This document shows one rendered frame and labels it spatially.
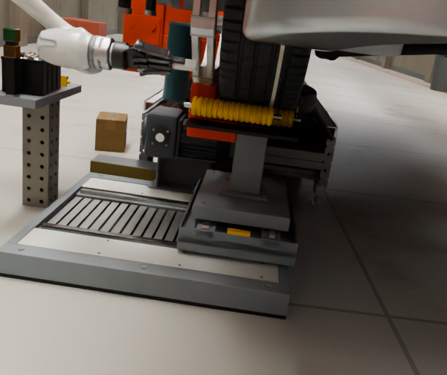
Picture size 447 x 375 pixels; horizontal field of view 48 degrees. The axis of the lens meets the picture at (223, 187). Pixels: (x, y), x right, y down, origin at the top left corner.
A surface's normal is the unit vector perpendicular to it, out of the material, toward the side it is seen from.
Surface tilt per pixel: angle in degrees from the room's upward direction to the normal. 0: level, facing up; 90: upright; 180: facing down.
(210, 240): 90
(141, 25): 90
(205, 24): 90
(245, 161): 90
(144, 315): 0
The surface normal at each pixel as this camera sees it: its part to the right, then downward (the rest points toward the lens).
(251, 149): -0.08, 0.31
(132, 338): 0.12, -0.94
